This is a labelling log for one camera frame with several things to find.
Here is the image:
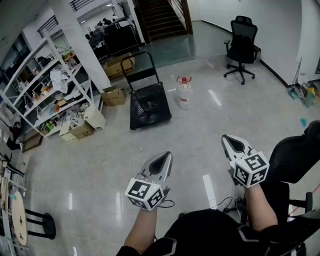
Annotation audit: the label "white plastic bag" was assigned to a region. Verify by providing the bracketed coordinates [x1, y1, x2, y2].
[69, 116, 86, 128]

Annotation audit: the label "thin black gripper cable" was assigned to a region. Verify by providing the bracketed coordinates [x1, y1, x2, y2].
[214, 196, 248, 223]
[159, 198, 176, 209]

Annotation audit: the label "green bin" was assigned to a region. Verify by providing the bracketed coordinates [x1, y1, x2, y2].
[301, 82, 320, 108]

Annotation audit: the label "large open cardboard box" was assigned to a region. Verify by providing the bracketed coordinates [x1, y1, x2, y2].
[103, 52, 136, 81]

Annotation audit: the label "black covered trolley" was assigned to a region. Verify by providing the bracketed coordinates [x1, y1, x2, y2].
[103, 19, 142, 57]

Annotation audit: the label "black platform cart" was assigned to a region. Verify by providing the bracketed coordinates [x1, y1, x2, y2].
[120, 51, 173, 131]

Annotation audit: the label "person's black clothed body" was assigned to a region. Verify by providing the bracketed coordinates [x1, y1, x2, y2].
[116, 209, 320, 256]

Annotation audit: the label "small open cardboard box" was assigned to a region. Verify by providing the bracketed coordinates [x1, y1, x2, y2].
[101, 86, 127, 107]

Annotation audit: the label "black balcony railing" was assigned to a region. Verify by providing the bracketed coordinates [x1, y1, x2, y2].
[37, 0, 87, 38]

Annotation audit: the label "crumpled white paper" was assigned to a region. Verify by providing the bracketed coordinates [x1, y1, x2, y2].
[49, 68, 69, 94]

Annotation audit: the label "brown wooden staircase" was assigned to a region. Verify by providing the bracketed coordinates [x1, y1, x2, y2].
[133, 0, 194, 45]

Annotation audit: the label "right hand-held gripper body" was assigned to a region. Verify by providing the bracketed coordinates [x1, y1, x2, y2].
[226, 150, 271, 189]

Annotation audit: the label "person's right forearm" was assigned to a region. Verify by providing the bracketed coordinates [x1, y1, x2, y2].
[243, 183, 279, 232]

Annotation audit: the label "clear water jug red cap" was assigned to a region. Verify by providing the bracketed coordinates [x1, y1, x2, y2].
[175, 76, 197, 111]

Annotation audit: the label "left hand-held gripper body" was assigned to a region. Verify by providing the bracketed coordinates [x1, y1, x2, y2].
[124, 172, 172, 212]

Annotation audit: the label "white metal shelf rack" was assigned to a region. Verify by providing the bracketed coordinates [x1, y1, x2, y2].
[0, 34, 101, 140]

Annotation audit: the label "person's left forearm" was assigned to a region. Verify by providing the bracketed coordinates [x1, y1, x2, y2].
[124, 206, 160, 253]

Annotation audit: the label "thin black left gripper cable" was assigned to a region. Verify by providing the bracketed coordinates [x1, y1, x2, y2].
[159, 198, 176, 209]

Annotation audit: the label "printed cardboard box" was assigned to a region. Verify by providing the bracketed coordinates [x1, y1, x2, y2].
[69, 122, 95, 140]

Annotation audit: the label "pale stacked boxes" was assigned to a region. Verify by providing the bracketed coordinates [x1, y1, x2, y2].
[59, 124, 76, 142]

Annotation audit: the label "broom with dustpan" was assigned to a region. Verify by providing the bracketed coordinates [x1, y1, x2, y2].
[287, 56, 303, 101]

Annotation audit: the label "dark grey worn equipment pack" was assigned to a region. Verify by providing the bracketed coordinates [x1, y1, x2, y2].
[287, 208, 320, 256]

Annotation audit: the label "round wooden table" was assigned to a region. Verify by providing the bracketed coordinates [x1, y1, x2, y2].
[11, 191, 57, 247]

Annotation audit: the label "black mesh office chair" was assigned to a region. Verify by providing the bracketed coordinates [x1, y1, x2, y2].
[223, 15, 261, 86]

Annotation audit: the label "thin black right gripper cable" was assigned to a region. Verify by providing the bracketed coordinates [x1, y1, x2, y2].
[214, 196, 248, 223]

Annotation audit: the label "cream plastic appliance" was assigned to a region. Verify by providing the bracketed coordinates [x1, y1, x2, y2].
[83, 103, 107, 131]

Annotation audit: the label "black padded office chair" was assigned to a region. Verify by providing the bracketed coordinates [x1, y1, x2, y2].
[259, 119, 320, 226]

